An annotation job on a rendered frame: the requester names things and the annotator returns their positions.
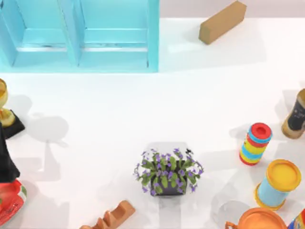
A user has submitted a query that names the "orange pot with handle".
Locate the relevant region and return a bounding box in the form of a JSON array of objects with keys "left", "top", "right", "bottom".
[{"left": 225, "top": 207, "right": 290, "bottom": 229}]

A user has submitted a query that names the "brown cardboard box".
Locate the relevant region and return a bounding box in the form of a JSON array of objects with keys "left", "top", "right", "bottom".
[{"left": 199, "top": 0, "right": 247, "bottom": 45}]

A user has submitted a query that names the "black and tan bottle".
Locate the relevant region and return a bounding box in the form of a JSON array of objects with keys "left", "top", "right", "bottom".
[{"left": 281, "top": 88, "right": 305, "bottom": 139}]

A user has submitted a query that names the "light blue rack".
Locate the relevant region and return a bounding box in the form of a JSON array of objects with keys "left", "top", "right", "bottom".
[{"left": 0, "top": 0, "right": 160, "bottom": 73}]

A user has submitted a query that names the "yellow and blue can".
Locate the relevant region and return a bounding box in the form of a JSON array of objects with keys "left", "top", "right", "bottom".
[{"left": 255, "top": 159, "right": 302, "bottom": 211}]

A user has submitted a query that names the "stack of coloured rings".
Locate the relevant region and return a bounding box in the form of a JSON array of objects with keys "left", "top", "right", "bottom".
[{"left": 239, "top": 123, "right": 272, "bottom": 166}]

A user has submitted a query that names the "orange wavy holder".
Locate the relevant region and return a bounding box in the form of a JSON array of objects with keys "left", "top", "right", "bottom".
[{"left": 79, "top": 200, "right": 136, "bottom": 229}]

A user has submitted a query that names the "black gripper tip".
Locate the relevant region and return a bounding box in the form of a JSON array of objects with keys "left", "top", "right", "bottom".
[{"left": 0, "top": 122, "right": 21, "bottom": 184}]

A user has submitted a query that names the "gold trophy with black base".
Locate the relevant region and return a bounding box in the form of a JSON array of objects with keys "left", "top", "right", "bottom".
[{"left": 0, "top": 78, "right": 26, "bottom": 140}]

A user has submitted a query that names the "purple flower plant pot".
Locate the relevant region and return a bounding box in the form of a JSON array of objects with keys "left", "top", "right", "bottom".
[{"left": 133, "top": 147, "right": 204, "bottom": 197}]

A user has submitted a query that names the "blue red yellow can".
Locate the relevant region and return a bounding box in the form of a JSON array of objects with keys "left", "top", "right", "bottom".
[{"left": 287, "top": 208, "right": 305, "bottom": 229}]

